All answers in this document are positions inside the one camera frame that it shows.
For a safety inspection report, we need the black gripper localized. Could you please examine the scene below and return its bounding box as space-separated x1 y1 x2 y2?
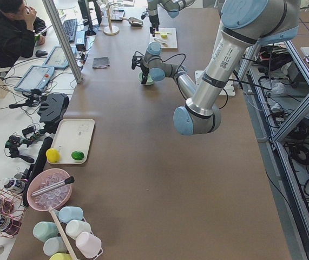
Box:
131 51 149 85
149 15 160 37

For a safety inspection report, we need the light green bowl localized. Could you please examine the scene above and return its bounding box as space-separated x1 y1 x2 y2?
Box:
138 72 154 86

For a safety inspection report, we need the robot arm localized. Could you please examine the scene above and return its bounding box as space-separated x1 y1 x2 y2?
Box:
132 0 300 135
147 0 195 36

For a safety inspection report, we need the white ceramic spoon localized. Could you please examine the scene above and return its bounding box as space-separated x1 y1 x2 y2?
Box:
153 37 168 47

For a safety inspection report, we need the pink bowl with ice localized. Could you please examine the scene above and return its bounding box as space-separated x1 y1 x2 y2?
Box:
27 168 73 211

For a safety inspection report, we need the yellow plastic knife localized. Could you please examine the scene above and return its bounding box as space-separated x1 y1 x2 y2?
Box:
155 31 172 35

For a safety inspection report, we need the steel scoop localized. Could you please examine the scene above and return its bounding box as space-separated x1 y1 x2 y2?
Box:
120 17 143 27

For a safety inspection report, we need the bamboo cutting board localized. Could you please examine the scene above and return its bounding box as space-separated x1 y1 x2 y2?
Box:
149 28 178 50

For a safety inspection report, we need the wooden cup stand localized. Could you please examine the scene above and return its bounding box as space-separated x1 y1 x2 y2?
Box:
103 1 120 36

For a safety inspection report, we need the grey folded cloth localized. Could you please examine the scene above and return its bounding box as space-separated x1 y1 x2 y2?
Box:
92 57 110 69

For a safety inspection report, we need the black keyboard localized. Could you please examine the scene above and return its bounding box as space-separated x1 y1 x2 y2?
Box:
62 19 77 43

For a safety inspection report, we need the blue teach pendant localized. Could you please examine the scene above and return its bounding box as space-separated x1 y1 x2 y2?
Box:
43 46 69 70
14 65 55 93

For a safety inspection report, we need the beige rabbit tray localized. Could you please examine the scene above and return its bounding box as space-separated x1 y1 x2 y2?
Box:
47 119 95 164

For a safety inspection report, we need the green lime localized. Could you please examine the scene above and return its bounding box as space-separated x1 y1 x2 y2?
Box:
71 151 85 161

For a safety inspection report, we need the yellow lemon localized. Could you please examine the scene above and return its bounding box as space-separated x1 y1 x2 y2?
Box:
45 148 60 163

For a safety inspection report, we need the seated person in black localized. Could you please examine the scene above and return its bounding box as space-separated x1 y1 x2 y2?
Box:
0 0 46 68

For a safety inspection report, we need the blue plastic cup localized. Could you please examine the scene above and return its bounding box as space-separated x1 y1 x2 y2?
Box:
58 206 84 224

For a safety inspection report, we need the white plastic cup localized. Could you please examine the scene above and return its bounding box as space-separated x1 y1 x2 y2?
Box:
65 219 91 240

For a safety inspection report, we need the pink plastic cup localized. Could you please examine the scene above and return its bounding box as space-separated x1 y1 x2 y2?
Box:
75 231 103 259

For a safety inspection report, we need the green plastic cup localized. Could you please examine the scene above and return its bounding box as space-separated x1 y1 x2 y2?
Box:
32 222 59 242

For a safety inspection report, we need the aluminium frame post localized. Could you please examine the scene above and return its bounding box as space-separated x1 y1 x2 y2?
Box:
42 0 83 83

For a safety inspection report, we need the copper wire bottle rack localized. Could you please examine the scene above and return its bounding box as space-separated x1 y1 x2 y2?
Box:
0 187 26 239

